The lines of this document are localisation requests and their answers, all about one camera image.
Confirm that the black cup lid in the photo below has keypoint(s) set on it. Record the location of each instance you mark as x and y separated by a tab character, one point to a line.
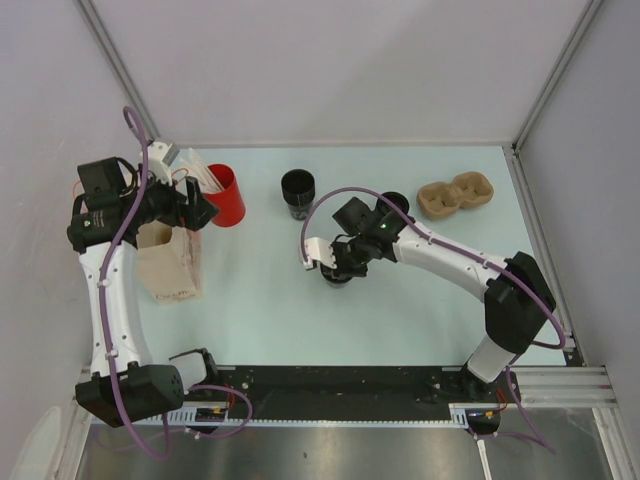
331	274

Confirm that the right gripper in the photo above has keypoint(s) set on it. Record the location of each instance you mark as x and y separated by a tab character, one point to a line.
360	272

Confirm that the red cylindrical straw holder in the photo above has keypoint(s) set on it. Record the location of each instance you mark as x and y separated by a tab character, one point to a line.
229	201

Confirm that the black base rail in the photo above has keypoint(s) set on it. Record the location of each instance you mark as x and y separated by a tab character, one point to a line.
380	394

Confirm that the black ribbed cup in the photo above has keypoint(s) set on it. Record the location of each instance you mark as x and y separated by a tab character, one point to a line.
399	200
298	190

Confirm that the translucent bag with orange handles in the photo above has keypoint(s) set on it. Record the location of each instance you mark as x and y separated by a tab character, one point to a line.
170	260

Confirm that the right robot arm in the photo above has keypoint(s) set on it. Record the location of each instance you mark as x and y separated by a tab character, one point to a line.
516	297

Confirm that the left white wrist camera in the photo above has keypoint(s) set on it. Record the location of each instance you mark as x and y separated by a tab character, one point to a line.
161	155

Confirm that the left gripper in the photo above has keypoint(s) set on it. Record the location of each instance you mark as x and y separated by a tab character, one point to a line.
193	210

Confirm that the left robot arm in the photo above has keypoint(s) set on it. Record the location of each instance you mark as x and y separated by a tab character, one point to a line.
126	384

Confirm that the translucent dark single cup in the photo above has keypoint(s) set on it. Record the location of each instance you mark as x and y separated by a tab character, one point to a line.
336	284

